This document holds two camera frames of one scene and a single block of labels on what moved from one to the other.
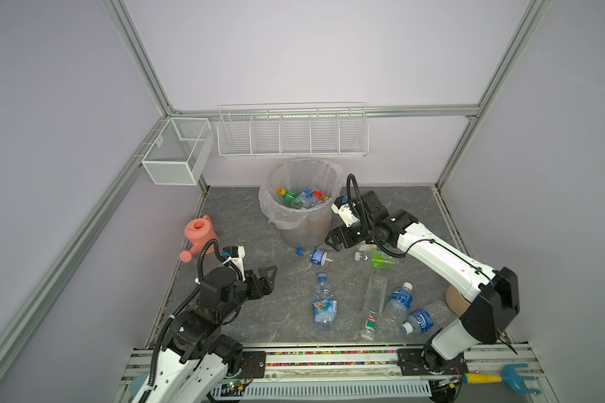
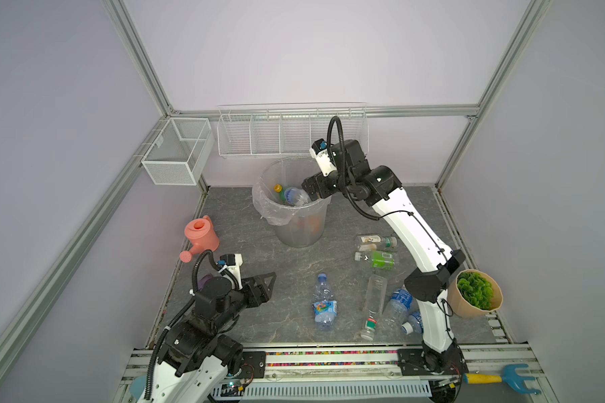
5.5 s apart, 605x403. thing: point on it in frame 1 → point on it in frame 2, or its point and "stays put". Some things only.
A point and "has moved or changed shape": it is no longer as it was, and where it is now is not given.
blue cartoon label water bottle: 324,306 stays put
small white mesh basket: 181,152 stays put
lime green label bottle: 376,259 stays put
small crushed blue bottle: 318,256 → 297,196
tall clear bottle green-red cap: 377,288 stays put
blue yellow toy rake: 509,376 stays put
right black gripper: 335,233 → 313,187
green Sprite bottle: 291,197 has moved or changed shape
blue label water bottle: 400,305 stays put
